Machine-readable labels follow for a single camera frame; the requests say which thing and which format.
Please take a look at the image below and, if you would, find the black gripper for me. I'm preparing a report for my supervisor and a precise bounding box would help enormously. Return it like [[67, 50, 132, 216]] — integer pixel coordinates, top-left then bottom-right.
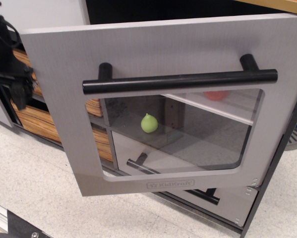
[[0, 2, 36, 110]]

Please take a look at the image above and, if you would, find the grey toy oven door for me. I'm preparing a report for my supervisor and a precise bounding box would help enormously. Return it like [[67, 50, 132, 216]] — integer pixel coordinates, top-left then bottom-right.
[[21, 13, 297, 196]]

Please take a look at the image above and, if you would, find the black oven door handle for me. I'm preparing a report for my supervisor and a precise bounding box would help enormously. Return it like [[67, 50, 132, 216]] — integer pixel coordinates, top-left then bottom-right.
[[82, 54, 278, 95]]

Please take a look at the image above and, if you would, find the white oven rack shelf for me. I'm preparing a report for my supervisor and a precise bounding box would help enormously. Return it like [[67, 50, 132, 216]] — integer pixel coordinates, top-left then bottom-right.
[[164, 89, 262, 125]]

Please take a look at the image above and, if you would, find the lower wood-pattern storage bin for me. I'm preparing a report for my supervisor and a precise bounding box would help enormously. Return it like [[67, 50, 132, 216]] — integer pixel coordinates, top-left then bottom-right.
[[10, 101, 113, 162]]

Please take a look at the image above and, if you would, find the wood-pattern storage bin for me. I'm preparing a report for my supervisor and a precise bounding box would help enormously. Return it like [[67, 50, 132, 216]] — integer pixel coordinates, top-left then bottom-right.
[[10, 101, 113, 162], [13, 49, 103, 118]]

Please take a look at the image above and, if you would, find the upper wood-pattern storage bin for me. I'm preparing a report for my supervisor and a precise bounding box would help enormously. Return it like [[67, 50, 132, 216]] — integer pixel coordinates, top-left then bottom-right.
[[13, 49, 103, 118]]

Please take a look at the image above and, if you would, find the green toy pear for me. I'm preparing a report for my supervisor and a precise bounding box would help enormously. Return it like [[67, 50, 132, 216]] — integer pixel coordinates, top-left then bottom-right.
[[141, 113, 158, 133]]

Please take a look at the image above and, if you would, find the red toy tomato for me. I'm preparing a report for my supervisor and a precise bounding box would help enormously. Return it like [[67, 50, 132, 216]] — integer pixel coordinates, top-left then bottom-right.
[[203, 90, 230, 101]]

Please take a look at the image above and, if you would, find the grey lower drawer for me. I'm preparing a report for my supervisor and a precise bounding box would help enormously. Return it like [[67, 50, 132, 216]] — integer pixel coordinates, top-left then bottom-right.
[[112, 132, 257, 227]]

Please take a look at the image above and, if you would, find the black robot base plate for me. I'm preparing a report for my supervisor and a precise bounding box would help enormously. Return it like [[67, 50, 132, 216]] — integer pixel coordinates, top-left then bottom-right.
[[7, 210, 50, 238]]

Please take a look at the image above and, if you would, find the black drawer handle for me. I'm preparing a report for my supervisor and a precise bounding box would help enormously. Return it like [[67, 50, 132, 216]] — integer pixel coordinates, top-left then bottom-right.
[[126, 153, 220, 205]]

